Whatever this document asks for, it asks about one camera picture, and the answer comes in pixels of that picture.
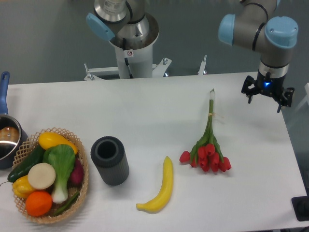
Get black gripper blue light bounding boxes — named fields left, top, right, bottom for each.
left=241, top=71, right=295, bottom=113

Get silver robot base column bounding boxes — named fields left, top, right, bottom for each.
left=86, top=0, right=159, bottom=70

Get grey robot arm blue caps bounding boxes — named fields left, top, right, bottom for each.
left=218, top=0, right=298, bottom=112

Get white object at right edge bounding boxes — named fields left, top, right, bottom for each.
left=295, top=83, right=309, bottom=112

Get red tulip bouquet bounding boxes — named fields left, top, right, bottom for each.
left=179, top=89, right=232, bottom=173

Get black device at table edge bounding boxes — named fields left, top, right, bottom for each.
left=291, top=196, right=309, bottom=221

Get yellow plastic banana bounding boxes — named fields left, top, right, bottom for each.
left=136, top=156, right=174, bottom=214

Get dark grey ribbed vase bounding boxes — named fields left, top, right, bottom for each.
left=90, top=136, right=129, bottom=186

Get green bok choy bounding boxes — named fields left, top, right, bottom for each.
left=43, top=144, right=75, bottom=203

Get green bean pod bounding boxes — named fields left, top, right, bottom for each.
left=52, top=192, right=80, bottom=217

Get yellow squash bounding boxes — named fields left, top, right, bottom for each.
left=38, top=132, right=78, bottom=155

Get woven wicker basket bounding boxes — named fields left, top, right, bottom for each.
left=13, top=128, right=89, bottom=224

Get green cucumber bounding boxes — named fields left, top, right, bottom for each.
left=7, top=145, right=45, bottom=183

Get white round radish slice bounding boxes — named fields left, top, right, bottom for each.
left=28, top=163, right=56, bottom=190

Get orange fruit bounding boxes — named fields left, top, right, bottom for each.
left=26, top=191, right=53, bottom=217

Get yellow bell pepper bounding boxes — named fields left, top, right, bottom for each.
left=12, top=175, right=36, bottom=199

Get white metal mounting frame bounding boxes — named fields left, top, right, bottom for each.
left=83, top=55, right=209, bottom=81

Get blue saucepan with handle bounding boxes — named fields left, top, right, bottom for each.
left=0, top=71, right=28, bottom=170

